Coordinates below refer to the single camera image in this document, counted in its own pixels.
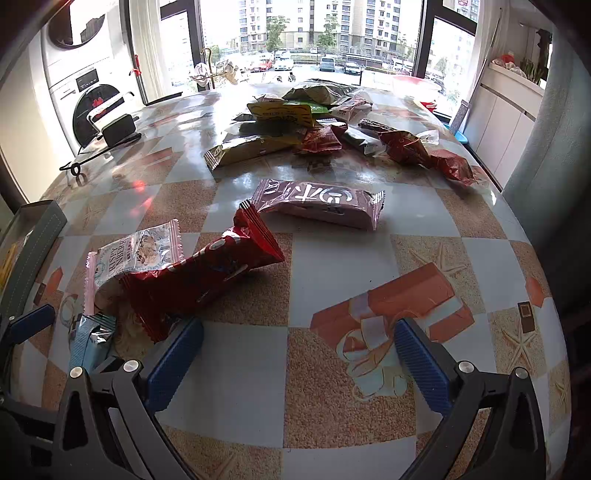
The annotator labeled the red white ornament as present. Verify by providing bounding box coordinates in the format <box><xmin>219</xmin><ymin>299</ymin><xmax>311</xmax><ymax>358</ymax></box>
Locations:
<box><xmin>492</xmin><ymin>53</ymin><xmax>520</xmax><ymax>75</ymax></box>

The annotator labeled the metal hanging stand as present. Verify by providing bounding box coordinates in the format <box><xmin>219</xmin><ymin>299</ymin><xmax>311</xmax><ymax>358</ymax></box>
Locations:
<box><xmin>189</xmin><ymin>46</ymin><xmax>241</xmax><ymax>93</ymax></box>

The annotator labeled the grey ribbed board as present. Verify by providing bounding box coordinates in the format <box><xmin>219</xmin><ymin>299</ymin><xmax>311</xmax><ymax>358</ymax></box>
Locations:
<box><xmin>450</xmin><ymin>99</ymin><xmax>472</xmax><ymax>134</ymax></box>

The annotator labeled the grey cardboard box tray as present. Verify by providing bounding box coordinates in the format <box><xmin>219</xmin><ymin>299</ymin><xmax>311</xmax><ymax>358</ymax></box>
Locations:
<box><xmin>0</xmin><ymin>199</ymin><xmax>69</xmax><ymax>319</ymax></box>

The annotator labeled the white washing machine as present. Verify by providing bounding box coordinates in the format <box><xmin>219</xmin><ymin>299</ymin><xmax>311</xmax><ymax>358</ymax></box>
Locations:
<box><xmin>48</xmin><ymin>67</ymin><xmax>144</xmax><ymax>158</ymax></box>

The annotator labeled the white pink snack packet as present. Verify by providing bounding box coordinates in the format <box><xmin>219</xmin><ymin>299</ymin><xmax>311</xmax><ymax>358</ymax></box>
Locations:
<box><xmin>85</xmin><ymin>219</ymin><xmax>185</xmax><ymax>319</ymax></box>

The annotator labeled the folding chair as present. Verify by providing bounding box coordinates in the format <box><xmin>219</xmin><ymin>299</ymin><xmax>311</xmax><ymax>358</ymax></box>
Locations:
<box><xmin>76</xmin><ymin>91</ymin><xmax>183</xmax><ymax>151</ymax></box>

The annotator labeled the white curtain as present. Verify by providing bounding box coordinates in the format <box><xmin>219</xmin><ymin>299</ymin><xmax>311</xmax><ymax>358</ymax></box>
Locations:
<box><xmin>117</xmin><ymin>0</ymin><xmax>167</xmax><ymax>104</ymax></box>

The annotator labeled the pink basin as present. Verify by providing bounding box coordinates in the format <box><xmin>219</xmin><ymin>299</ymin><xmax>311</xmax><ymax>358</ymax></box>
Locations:
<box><xmin>392</xmin><ymin>75</ymin><xmax>445</xmax><ymax>94</ymax></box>

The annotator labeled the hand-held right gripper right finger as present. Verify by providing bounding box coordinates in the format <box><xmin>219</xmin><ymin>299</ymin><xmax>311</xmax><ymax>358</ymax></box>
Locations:
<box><xmin>392</xmin><ymin>316</ymin><xmax>546</xmax><ymax>480</ymax></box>

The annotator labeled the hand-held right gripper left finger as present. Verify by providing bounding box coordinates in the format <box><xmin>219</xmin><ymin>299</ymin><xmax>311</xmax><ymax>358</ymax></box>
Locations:
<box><xmin>53</xmin><ymin>316</ymin><xmax>205</xmax><ymax>480</ymax></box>

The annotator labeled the white dryer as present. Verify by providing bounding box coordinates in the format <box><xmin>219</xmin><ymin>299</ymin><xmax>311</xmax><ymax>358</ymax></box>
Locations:
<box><xmin>39</xmin><ymin>0</ymin><xmax>134</xmax><ymax>88</ymax></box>

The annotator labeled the pile of snack packets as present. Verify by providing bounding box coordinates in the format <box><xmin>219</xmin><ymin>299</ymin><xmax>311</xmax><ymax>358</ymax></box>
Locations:
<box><xmin>203</xmin><ymin>79</ymin><xmax>481</xmax><ymax>186</ymax></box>

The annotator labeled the mauve pink snack packet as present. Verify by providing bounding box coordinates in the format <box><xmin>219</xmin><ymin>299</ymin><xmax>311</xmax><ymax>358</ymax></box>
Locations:
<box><xmin>250</xmin><ymin>178</ymin><xmax>386</xmax><ymax>232</ymax></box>

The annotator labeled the white cabinet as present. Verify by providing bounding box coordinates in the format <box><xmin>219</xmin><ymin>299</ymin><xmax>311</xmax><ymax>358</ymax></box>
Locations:
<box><xmin>464</xmin><ymin>60</ymin><xmax>546</xmax><ymax>160</ymax></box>

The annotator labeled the red snack packet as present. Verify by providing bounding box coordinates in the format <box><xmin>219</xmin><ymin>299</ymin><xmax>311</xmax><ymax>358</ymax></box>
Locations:
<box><xmin>121</xmin><ymin>199</ymin><xmax>286</xmax><ymax>343</ymax></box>

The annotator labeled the green potted plant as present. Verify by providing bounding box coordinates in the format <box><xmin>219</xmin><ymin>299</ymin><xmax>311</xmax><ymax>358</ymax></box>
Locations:
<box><xmin>519</xmin><ymin>55</ymin><xmax>546</xmax><ymax>84</ymax></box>

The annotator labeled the light blue snack packet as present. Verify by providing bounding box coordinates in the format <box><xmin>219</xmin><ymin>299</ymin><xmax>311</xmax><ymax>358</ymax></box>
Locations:
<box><xmin>68</xmin><ymin>314</ymin><xmax>117</xmax><ymax>374</ymax></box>

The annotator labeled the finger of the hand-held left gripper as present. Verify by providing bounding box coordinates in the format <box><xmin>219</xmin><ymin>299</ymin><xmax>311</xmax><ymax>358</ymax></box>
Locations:
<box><xmin>0</xmin><ymin>304</ymin><xmax>57</xmax><ymax>352</ymax></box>
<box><xmin>0</xmin><ymin>392</ymin><xmax>56</xmax><ymax>480</ymax></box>

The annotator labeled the black power adapter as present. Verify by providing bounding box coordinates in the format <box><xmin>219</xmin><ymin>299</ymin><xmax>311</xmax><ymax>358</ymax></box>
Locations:
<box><xmin>102</xmin><ymin>114</ymin><xmax>141</xmax><ymax>147</ymax></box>

